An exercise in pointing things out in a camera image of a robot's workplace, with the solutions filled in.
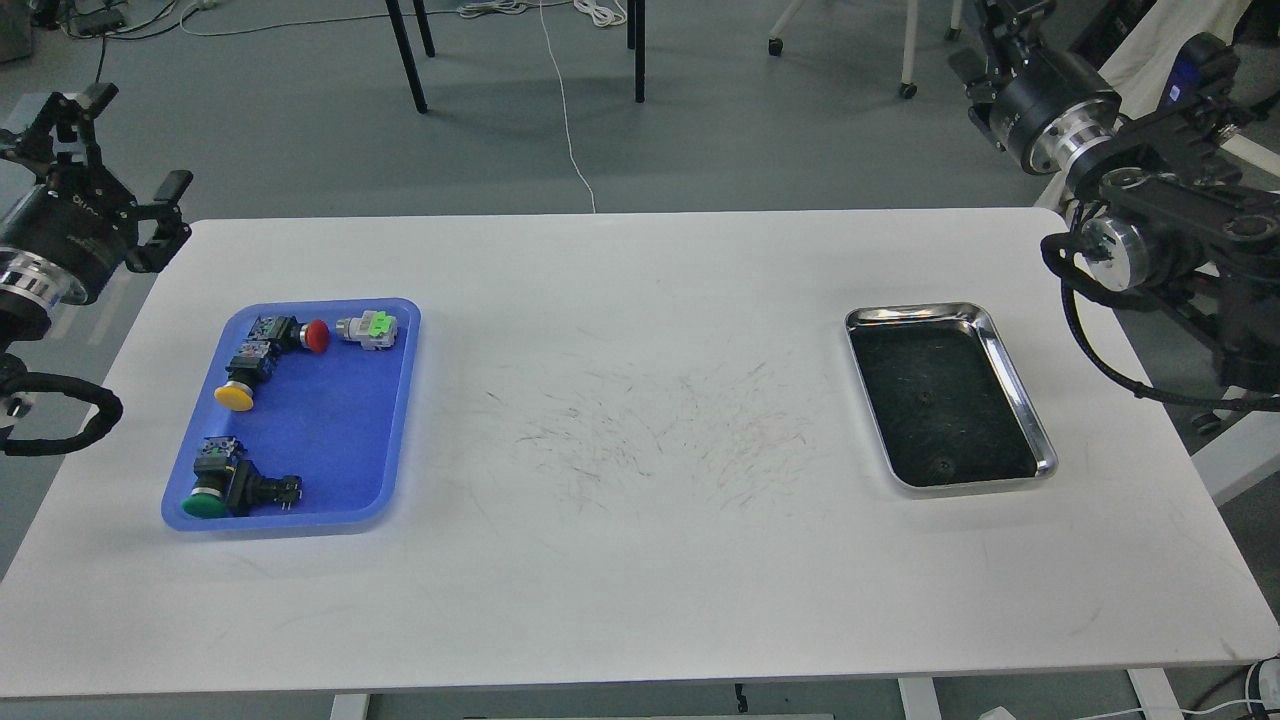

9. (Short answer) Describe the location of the red push button switch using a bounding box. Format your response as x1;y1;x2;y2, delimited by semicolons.
244;315;332;355

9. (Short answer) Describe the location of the grey green connector block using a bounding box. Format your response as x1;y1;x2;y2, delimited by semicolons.
335;309;399;351

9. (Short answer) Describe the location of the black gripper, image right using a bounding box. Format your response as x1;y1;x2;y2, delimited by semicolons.
947;1;1121;176

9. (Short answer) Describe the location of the white rolling stand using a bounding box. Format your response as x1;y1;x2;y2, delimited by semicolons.
767;1;964;101

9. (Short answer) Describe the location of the black table leg left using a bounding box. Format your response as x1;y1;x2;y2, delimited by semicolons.
384;0;436;115

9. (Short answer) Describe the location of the beige cloth on chair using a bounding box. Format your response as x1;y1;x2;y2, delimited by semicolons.
1100;1;1251;115

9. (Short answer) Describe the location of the green push button switch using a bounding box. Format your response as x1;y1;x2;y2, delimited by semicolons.
180;436;303;519

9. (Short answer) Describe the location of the black table leg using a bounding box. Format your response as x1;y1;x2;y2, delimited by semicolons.
384;0;436;115
625;0;646;104

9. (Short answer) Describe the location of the black floor cable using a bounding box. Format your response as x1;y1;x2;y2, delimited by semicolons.
29;0;191;91

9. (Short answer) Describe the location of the blue plastic tray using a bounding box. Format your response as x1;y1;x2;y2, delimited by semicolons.
160;297;421;536

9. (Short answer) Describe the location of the silver metal tray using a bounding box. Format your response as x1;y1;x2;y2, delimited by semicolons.
845;302;1059;495

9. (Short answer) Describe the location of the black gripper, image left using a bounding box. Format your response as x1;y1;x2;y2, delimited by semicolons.
1;83;195;311

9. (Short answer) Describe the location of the white floor cable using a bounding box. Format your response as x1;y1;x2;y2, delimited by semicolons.
180;0;631;215

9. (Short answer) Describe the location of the black table leg right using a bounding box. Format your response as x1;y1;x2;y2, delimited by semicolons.
625;0;646;104

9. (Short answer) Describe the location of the yellow push button switch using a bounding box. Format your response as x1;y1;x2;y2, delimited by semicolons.
212;340;278;413

